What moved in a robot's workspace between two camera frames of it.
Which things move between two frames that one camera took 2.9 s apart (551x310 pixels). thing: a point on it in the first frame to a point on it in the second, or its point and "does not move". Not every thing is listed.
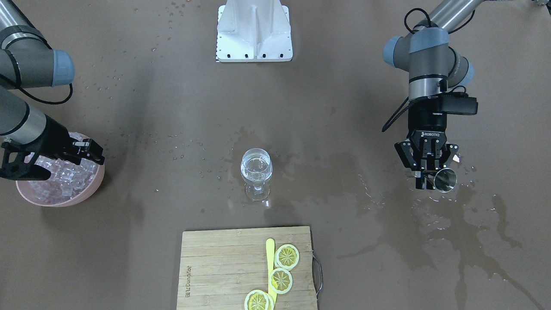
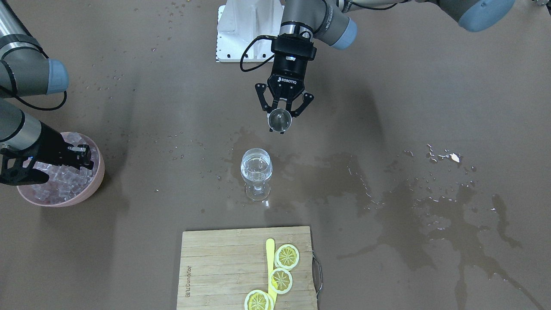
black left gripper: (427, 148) to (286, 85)
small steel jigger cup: (445, 180) to (280, 119)
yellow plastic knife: (270, 267) does not move
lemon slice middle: (280, 280) does not move
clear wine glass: (257, 167) does not move
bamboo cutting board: (218, 268) does not move
